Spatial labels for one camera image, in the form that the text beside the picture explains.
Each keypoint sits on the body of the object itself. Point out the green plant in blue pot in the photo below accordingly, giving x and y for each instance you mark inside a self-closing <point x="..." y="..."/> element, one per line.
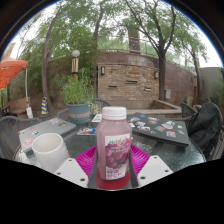
<point x="78" y="111"/>

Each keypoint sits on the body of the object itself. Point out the silver laptop with stickers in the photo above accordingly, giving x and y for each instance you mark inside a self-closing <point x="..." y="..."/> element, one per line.
<point x="46" y="130"/>

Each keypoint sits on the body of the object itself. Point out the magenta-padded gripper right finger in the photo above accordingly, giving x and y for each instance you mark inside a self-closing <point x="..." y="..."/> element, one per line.
<point x="153" y="170"/>

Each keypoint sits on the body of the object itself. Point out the tree with dark trunk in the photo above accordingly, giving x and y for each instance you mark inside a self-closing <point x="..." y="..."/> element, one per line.
<point x="162" y="80"/>

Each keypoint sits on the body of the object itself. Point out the white ceramic cup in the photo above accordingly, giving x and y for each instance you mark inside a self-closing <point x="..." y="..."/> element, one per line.
<point x="50" y="151"/>

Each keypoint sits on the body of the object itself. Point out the black backpack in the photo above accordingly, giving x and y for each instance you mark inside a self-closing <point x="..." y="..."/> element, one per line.
<point x="206" y="125"/>

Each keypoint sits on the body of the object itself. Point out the black wall lamp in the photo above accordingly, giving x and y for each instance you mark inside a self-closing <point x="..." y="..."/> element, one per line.
<point x="156" y="74"/>
<point x="102" y="70"/>

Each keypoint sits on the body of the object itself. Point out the pink drink bottle white cap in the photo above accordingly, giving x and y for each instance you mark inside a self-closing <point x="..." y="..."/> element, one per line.
<point x="114" y="146"/>

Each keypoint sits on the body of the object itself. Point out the blue yellow striped bollard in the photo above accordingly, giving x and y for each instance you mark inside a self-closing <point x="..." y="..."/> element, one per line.
<point x="44" y="106"/>

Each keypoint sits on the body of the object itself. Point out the garden lamp post white globe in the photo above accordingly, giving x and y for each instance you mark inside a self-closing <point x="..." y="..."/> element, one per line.
<point x="75" y="65"/>

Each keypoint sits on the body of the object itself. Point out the orange patio umbrella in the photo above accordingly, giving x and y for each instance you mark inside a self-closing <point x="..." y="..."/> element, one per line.
<point x="11" y="71"/>

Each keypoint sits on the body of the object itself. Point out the leaning tree with brown trunk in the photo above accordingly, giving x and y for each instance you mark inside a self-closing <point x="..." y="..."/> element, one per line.
<point x="45" y="80"/>

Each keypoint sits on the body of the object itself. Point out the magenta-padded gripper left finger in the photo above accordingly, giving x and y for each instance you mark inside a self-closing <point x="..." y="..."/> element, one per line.
<point x="71" y="171"/>

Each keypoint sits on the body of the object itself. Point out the white booklet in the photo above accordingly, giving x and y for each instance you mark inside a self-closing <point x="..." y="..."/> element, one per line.
<point x="97" y="118"/>

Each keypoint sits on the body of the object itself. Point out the grey wall box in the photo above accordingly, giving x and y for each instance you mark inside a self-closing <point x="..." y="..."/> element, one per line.
<point x="168" y="93"/>

